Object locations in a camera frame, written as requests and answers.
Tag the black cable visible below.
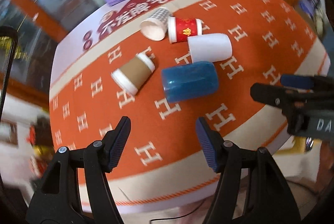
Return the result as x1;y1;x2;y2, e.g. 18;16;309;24
149;200;207;224

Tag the blue translucent plastic cup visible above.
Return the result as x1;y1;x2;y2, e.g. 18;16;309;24
161;61;219;103

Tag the red paper cup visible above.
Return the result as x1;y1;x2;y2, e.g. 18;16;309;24
167;17;203;44

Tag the grey checkered paper cup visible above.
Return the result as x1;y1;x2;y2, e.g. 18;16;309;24
140;7;172;41

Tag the brown sleeve paper cup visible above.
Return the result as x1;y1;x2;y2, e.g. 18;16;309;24
111;53;156;96

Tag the plain white paper cup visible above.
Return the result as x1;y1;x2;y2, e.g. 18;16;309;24
187;33;233;63

